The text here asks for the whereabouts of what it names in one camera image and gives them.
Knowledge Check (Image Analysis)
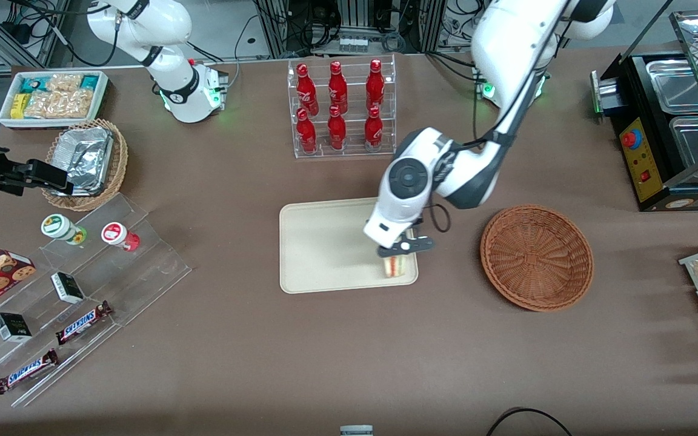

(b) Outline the large rice cracker packet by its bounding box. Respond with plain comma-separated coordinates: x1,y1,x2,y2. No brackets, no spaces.
24,89,94,120

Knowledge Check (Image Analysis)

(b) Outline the small rice cracker packet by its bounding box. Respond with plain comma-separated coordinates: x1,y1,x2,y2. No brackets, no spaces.
46,73,84,93

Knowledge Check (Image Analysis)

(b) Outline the aluminium frame rack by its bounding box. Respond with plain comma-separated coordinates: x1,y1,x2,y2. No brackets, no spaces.
254,0,448,59

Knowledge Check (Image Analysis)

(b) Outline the small black carton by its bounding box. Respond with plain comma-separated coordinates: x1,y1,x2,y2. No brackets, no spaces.
0,312,33,343
50,271,85,305

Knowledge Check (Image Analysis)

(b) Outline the red label yogurt cup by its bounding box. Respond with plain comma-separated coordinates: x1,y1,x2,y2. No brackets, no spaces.
101,222,141,253

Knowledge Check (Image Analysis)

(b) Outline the white snack bin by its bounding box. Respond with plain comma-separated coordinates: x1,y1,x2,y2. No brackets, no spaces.
0,70,110,130

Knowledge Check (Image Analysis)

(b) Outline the beige plastic tray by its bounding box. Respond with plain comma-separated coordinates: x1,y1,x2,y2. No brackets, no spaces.
279,197,419,295

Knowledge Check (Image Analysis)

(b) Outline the green label yogurt cup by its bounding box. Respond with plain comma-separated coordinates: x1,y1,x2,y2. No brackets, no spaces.
41,213,88,246

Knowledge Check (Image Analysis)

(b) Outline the clear acrylic stepped display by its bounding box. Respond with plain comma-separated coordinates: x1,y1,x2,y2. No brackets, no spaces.
0,193,193,408

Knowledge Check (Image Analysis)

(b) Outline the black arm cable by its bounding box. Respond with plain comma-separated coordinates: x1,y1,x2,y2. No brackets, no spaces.
446,0,571,152

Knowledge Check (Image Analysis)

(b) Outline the teal snack packet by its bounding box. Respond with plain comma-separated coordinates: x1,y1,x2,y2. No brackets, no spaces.
19,76,53,96

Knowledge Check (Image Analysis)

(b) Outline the brown round wicker basket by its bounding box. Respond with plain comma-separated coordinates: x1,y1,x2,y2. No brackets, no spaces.
480,204,595,312

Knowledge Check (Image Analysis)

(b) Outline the clear acrylic bottle rack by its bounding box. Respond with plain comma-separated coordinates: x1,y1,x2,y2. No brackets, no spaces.
287,53,397,160

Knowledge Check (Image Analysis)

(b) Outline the triangle sandwich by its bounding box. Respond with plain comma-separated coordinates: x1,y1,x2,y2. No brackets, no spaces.
384,254,414,279

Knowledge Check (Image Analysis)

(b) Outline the black food warmer yellow panel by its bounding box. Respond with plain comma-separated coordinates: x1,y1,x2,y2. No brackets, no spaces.
590,9,698,213

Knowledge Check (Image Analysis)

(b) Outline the Snickers chocolate bar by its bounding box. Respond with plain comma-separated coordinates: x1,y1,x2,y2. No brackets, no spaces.
55,300,113,346
0,348,59,395

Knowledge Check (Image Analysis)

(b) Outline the black cable loop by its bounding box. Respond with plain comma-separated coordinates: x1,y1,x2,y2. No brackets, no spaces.
427,202,451,234

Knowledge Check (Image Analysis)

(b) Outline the red cola bottle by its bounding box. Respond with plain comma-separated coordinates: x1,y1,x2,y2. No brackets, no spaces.
364,106,385,153
327,105,348,151
365,59,386,113
296,63,320,116
296,108,318,154
327,61,349,114

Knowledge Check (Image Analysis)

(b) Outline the tan wicker basket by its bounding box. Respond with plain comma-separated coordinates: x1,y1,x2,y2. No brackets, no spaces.
41,119,129,212

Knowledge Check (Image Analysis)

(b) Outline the stack of foil containers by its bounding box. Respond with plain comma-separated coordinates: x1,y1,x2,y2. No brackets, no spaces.
51,127,114,197

